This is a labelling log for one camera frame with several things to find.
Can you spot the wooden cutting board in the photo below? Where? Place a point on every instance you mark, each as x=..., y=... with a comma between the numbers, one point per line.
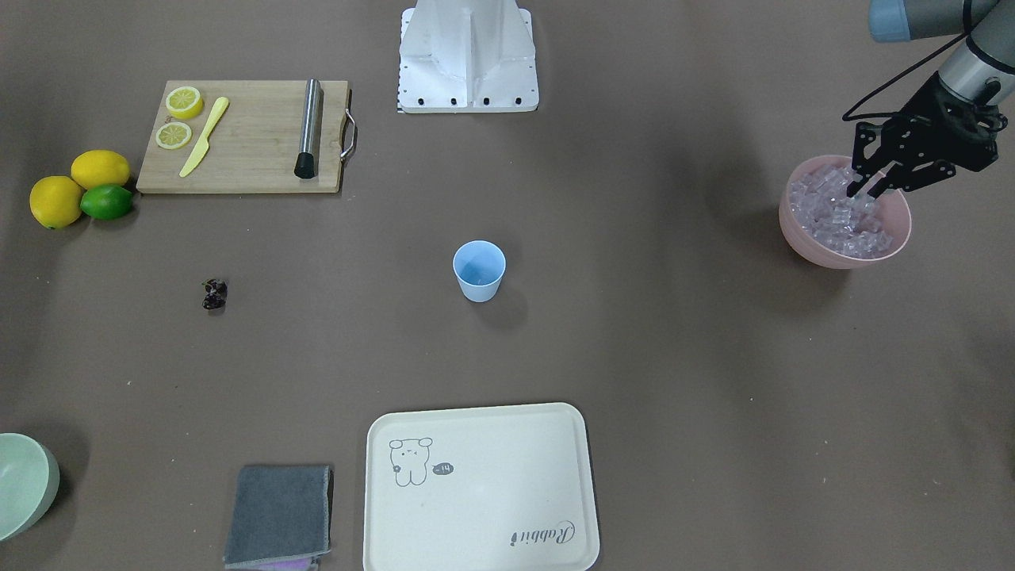
x=253, y=148

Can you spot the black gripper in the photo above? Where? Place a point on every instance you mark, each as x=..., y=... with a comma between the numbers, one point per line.
x=940, y=109

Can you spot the lemon half lower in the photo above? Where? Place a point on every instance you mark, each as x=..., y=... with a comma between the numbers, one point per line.
x=173, y=135

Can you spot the yellow plastic knife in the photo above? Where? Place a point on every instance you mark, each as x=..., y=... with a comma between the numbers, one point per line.
x=202, y=146

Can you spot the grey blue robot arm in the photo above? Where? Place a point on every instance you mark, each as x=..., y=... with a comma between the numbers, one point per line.
x=981, y=63

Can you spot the cream rabbit tray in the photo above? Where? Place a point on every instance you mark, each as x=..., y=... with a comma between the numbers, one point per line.
x=493, y=488

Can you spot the green lime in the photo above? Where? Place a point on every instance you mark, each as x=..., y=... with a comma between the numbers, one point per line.
x=106, y=202

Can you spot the yellow lemon upper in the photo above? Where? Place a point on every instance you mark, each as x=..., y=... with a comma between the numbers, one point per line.
x=100, y=167

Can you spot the grey folded cloth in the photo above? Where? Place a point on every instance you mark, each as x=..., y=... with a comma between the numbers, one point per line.
x=280, y=518

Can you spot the mint green bowl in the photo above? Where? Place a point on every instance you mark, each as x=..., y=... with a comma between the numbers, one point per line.
x=30, y=478

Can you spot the yellow lemon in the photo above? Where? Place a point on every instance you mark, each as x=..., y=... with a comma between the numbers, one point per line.
x=55, y=201
x=100, y=167

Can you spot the pink bowl of ice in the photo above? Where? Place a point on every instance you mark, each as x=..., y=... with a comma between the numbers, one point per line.
x=825, y=226

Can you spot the lemon slice upper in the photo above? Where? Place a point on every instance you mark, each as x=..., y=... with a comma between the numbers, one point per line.
x=184, y=103

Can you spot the blue plastic cup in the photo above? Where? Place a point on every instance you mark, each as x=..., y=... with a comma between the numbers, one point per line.
x=479, y=267

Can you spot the yellow lemon lower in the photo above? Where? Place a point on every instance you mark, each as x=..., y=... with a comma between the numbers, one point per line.
x=55, y=201

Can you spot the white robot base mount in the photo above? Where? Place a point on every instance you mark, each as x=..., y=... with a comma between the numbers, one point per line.
x=467, y=57

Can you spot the steel muddler black tip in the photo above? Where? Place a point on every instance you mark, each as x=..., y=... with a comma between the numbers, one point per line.
x=306, y=163

